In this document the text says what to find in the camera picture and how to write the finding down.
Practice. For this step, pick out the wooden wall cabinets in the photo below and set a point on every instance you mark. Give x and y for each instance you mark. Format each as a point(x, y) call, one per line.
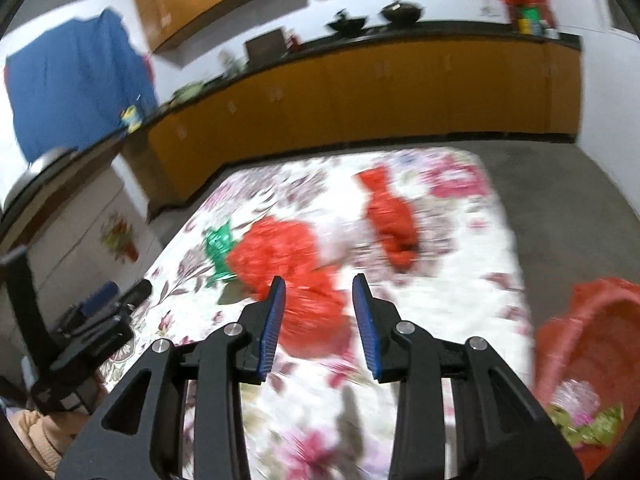
point(200, 0)

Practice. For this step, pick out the black wok with lid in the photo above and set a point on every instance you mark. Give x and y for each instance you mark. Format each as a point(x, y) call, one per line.
point(401, 13)

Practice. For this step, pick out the green plastic bag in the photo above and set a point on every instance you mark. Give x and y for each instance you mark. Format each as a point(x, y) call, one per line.
point(220, 250)
point(600, 425)

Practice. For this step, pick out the clear jar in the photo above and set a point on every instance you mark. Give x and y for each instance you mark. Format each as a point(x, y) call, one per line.
point(231, 62)

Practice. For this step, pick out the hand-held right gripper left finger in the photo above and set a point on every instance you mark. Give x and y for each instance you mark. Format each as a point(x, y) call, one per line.
point(270, 330)

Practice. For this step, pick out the pink plastic bag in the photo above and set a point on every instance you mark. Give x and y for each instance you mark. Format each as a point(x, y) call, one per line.
point(575, 400)

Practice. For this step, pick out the floral tablecloth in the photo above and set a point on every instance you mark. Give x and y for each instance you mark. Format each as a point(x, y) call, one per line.
point(450, 270)

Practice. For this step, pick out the metal basin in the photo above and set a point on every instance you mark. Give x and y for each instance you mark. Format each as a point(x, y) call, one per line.
point(40, 175)

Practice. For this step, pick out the dark wooden cutting board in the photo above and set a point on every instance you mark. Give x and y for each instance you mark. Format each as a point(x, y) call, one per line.
point(265, 45)

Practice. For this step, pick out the person's left forearm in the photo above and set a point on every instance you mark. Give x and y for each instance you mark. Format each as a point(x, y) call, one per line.
point(40, 440)

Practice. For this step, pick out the orange bin liner bag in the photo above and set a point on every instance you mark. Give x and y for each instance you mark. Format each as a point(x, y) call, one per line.
point(550, 350)

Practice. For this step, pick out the red bottle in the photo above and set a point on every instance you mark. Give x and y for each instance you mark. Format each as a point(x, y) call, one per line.
point(292, 41)

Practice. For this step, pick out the wooden base cabinets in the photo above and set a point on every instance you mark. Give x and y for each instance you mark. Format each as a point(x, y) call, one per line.
point(400, 90)

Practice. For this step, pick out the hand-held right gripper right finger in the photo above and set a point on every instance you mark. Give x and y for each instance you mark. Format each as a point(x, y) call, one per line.
point(367, 330)

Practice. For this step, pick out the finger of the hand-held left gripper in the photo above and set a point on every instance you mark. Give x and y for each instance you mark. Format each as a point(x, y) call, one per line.
point(97, 297)
point(137, 292)

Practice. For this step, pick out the flower wall sticker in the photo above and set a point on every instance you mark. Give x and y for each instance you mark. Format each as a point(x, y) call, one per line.
point(119, 237)

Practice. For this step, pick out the red plastic basket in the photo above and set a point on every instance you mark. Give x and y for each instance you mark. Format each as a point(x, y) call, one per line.
point(600, 330)

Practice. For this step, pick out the yellow bottle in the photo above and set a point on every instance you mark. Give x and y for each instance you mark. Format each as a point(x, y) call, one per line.
point(131, 120)

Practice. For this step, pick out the blue hanging cloth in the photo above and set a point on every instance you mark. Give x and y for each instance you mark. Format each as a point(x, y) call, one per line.
point(75, 80)

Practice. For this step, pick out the white cup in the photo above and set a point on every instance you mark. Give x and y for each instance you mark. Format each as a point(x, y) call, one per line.
point(552, 33)

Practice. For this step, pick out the orange plastic bag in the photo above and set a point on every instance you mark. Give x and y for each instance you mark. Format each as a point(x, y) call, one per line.
point(315, 320)
point(275, 250)
point(390, 215)

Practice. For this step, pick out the black kitchen countertop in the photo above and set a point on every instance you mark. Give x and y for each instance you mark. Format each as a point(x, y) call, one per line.
point(425, 30)

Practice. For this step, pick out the green basin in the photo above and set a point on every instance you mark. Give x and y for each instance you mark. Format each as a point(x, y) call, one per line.
point(188, 91)

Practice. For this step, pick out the green box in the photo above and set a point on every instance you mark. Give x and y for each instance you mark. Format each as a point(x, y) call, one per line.
point(529, 20)

